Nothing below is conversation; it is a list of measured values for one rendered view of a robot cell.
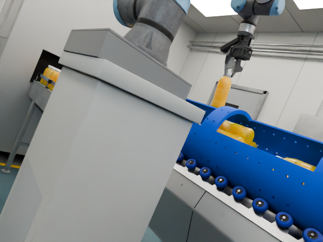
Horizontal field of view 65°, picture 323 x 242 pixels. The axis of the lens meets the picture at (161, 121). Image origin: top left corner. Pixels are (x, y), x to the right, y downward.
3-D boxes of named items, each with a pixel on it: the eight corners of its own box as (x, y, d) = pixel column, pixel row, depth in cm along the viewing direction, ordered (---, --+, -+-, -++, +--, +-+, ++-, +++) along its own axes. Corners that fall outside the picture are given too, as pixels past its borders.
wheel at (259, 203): (270, 201, 74) (271, 205, 75) (257, 194, 77) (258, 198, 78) (262, 212, 72) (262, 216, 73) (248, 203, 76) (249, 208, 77)
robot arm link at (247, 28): (237, 23, 124) (247, 29, 129) (234, 32, 125) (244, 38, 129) (249, 22, 118) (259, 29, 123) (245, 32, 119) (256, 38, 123)
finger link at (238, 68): (238, 78, 125) (242, 60, 123) (229, 77, 130) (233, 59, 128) (242, 79, 127) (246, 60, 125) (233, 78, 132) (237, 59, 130)
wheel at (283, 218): (296, 216, 68) (296, 220, 69) (280, 207, 72) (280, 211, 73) (287, 227, 67) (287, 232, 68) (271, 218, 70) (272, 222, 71)
